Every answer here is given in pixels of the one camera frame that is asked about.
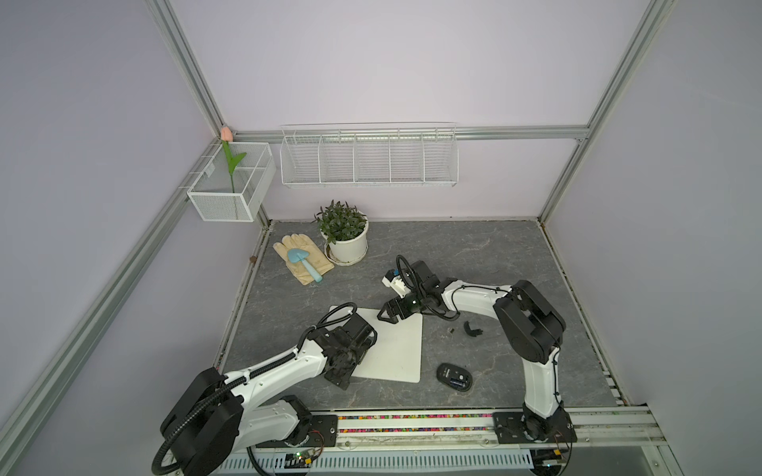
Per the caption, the silver laptop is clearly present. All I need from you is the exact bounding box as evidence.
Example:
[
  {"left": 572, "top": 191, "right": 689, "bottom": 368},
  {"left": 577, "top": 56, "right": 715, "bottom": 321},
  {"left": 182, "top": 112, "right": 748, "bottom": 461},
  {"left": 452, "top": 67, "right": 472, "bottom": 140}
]
[{"left": 351, "top": 307, "right": 423, "bottom": 384}]

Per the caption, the black mouse battery cover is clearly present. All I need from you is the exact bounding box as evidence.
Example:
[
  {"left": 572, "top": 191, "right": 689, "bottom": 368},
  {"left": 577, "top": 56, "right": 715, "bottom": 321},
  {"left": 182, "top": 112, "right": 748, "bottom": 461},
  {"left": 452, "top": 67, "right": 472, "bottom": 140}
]
[{"left": 464, "top": 321, "right": 483, "bottom": 337}]

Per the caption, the black wireless mouse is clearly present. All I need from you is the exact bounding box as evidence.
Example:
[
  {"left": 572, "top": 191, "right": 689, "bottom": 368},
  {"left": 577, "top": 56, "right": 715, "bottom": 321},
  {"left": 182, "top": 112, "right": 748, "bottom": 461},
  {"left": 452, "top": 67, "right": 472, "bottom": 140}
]
[{"left": 436, "top": 363, "right": 473, "bottom": 393}]

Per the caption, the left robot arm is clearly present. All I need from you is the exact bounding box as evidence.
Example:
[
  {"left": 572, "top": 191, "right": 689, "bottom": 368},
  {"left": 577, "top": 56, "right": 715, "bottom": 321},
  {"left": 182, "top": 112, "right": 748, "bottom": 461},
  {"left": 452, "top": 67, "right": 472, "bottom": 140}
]
[{"left": 151, "top": 303, "right": 378, "bottom": 475}]

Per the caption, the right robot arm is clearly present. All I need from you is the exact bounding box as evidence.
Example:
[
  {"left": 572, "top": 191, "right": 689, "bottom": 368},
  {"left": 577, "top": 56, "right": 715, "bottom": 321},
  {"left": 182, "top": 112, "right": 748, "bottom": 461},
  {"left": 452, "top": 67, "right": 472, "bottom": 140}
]
[{"left": 377, "top": 255, "right": 577, "bottom": 444}]

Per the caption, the potted green plant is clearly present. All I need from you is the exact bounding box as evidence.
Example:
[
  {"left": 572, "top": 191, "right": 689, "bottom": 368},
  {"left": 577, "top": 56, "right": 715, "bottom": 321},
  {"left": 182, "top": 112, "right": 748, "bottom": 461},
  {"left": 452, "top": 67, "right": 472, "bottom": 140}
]
[{"left": 315, "top": 200, "right": 369, "bottom": 266}]

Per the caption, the blue garden trowel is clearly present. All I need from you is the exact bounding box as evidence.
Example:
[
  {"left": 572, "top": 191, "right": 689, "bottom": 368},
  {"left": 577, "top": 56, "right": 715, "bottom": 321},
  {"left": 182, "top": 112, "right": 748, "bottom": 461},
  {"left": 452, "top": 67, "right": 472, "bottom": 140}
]
[{"left": 287, "top": 248, "right": 323, "bottom": 283}]

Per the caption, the beige work glove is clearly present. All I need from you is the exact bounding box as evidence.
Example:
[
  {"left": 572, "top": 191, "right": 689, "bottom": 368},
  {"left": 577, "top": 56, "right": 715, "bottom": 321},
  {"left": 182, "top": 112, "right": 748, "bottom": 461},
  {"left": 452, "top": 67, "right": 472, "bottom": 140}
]
[{"left": 273, "top": 234, "right": 335, "bottom": 286}]

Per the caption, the pink artificial tulip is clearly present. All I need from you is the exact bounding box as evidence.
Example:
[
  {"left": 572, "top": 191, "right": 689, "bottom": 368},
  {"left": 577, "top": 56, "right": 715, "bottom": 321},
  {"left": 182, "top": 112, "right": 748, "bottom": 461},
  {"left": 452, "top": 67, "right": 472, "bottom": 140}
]
[{"left": 219, "top": 126, "right": 247, "bottom": 194}]

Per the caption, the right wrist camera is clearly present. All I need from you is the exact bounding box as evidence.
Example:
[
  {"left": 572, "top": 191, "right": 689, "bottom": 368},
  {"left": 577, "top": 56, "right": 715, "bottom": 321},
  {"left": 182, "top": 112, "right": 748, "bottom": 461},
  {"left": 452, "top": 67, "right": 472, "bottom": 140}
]
[{"left": 382, "top": 269, "right": 412, "bottom": 298}]

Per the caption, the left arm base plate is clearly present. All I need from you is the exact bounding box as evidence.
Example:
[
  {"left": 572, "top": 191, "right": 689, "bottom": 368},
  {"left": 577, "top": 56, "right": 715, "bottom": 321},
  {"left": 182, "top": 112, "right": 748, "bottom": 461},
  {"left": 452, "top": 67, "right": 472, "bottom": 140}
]
[{"left": 256, "top": 415, "right": 339, "bottom": 448}]

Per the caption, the aluminium front rail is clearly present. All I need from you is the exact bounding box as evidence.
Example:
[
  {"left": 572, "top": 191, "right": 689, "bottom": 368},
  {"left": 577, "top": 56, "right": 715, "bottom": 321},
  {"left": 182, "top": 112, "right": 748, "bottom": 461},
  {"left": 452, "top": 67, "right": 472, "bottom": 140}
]
[{"left": 160, "top": 405, "right": 680, "bottom": 476}]

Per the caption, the white wire shelf basket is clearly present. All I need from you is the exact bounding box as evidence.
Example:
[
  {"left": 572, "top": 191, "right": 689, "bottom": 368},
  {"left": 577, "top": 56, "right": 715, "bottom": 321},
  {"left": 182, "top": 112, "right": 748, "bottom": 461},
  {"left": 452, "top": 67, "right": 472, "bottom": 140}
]
[{"left": 280, "top": 122, "right": 460, "bottom": 188}]

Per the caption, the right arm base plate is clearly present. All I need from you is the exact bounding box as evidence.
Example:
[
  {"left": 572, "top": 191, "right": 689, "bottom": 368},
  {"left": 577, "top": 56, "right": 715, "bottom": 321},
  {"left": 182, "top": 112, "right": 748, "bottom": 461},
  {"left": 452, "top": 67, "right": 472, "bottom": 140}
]
[{"left": 492, "top": 409, "right": 577, "bottom": 444}]

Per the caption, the white mesh wall box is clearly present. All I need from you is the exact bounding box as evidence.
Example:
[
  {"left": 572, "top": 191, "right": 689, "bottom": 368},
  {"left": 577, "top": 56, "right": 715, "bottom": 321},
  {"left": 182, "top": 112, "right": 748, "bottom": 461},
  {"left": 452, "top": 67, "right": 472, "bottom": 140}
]
[{"left": 187, "top": 142, "right": 276, "bottom": 223}]

